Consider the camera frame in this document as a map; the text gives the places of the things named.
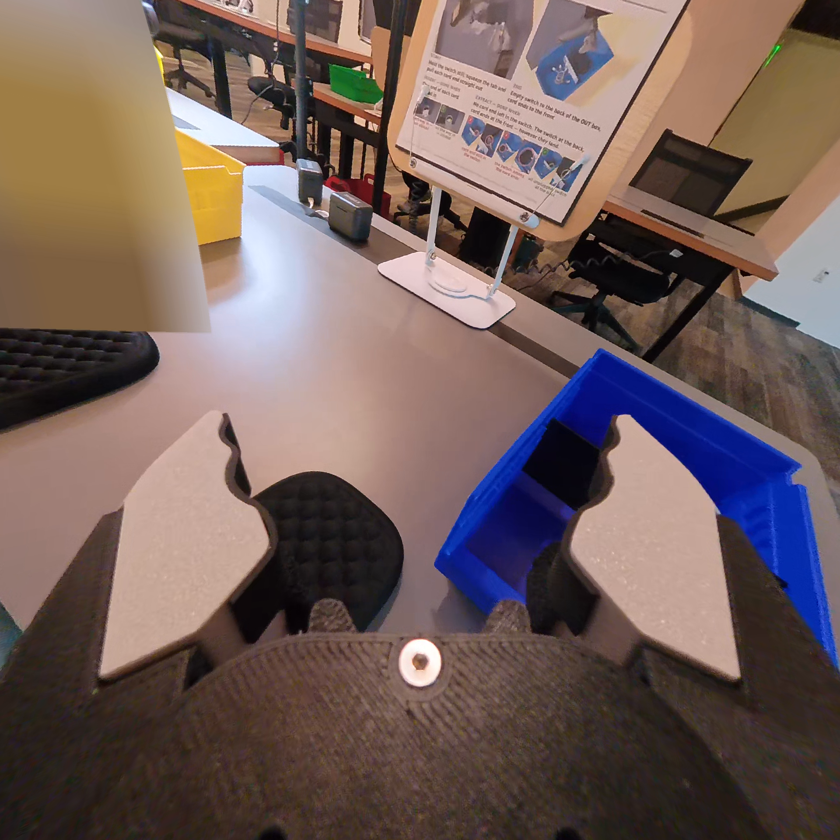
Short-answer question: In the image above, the black pole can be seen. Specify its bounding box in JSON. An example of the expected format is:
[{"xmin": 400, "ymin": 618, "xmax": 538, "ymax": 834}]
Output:
[{"xmin": 371, "ymin": 0, "xmax": 408, "ymax": 217}]

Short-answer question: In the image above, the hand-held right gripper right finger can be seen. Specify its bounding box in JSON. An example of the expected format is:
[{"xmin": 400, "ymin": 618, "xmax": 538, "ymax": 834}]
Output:
[{"xmin": 563, "ymin": 414, "xmax": 743, "ymax": 685}]

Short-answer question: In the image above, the grey charger box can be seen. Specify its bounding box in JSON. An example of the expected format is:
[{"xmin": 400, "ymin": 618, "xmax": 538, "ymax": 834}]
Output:
[
  {"xmin": 295, "ymin": 157, "xmax": 325, "ymax": 206},
  {"xmin": 327, "ymin": 190, "xmax": 375, "ymax": 245}
]

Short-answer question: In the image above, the green storage bin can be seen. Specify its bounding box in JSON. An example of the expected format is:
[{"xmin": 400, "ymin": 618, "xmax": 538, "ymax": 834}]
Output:
[{"xmin": 327, "ymin": 63, "xmax": 385, "ymax": 107}]

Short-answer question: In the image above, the black dimpled wrist pad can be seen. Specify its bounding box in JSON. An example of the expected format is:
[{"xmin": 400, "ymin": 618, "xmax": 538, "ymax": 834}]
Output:
[
  {"xmin": 251, "ymin": 470, "xmax": 406, "ymax": 635},
  {"xmin": 0, "ymin": 327, "xmax": 161, "ymax": 432}
]

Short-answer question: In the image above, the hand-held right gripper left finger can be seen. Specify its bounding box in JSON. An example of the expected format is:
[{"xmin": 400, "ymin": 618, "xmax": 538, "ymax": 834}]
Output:
[{"xmin": 97, "ymin": 411, "xmax": 280, "ymax": 682}]

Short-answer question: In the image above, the red basket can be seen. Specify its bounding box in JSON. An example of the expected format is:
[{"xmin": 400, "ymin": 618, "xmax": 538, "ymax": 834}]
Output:
[{"xmin": 323, "ymin": 172, "xmax": 376, "ymax": 199}]

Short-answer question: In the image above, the wooden office desk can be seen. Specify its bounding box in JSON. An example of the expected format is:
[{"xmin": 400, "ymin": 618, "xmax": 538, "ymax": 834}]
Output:
[
  {"xmin": 599, "ymin": 189, "xmax": 780, "ymax": 363},
  {"xmin": 177, "ymin": 0, "xmax": 395, "ymax": 132}
]

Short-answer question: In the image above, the black bin divider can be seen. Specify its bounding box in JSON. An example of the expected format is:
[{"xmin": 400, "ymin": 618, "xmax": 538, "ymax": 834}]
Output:
[{"xmin": 522, "ymin": 418, "xmax": 602, "ymax": 513}]

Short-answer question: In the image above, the black light stand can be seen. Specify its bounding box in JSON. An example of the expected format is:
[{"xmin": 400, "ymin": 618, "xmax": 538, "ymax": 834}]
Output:
[{"xmin": 292, "ymin": 0, "xmax": 311, "ymax": 161}]

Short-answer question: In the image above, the blue storage bin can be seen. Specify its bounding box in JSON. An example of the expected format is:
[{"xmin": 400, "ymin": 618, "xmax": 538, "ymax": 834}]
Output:
[{"xmin": 433, "ymin": 348, "xmax": 839, "ymax": 665}]

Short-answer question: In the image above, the yellow storage bin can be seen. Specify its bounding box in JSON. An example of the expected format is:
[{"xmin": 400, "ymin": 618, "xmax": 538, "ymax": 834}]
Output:
[{"xmin": 174, "ymin": 126, "xmax": 247, "ymax": 247}]

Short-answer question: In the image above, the instruction board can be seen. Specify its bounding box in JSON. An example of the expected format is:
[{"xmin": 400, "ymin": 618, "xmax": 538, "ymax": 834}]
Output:
[{"xmin": 386, "ymin": 0, "xmax": 694, "ymax": 243}]

